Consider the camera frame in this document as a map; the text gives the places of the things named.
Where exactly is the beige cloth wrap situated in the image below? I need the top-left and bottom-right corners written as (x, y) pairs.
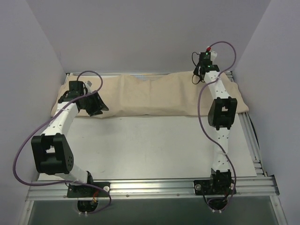
top-left (50, 72), bottom-right (249, 118)

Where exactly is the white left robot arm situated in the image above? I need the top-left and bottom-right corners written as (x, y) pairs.
top-left (31, 81), bottom-right (109, 196)

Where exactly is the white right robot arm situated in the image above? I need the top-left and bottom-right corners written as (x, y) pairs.
top-left (198, 62), bottom-right (237, 194)

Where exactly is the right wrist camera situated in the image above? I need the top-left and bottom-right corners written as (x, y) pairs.
top-left (199, 51), bottom-right (218, 66)

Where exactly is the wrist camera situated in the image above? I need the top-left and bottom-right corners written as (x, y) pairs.
top-left (199, 51), bottom-right (218, 66)
top-left (83, 81), bottom-right (92, 92)

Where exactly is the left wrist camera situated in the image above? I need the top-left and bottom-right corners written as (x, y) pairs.
top-left (83, 81), bottom-right (92, 92)

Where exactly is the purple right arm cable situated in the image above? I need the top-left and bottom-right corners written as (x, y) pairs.
top-left (198, 41), bottom-right (237, 211)

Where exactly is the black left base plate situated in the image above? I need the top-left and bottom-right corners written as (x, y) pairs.
top-left (67, 181), bottom-right (111, 198)

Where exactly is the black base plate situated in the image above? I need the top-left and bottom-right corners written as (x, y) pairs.
top-left (193, 180), bottom-right (234, 196)
top-left (67, 181), bottom-right (111, 198)

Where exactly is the aluminium table edge rail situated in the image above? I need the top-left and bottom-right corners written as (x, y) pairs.
top-left (239, 70), bottom-right (268, 176)

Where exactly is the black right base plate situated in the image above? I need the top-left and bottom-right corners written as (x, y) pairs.
top-left (193, 180), bottom-right (234, 196)

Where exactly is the aluminium front rail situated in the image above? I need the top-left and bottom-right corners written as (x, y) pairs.
top-left (26, 176), bottom-right (279, 201)

